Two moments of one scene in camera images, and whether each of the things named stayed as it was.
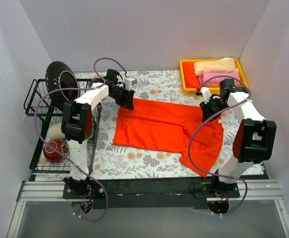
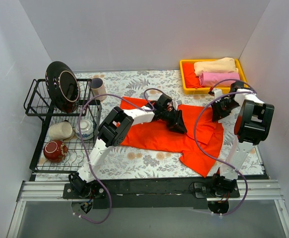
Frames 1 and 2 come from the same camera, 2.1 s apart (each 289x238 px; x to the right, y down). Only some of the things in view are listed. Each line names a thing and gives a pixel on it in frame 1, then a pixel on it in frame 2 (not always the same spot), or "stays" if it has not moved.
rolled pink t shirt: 215,82 stays
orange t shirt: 167,127 stays
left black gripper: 123,95 → 174,118
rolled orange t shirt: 191,81 stays
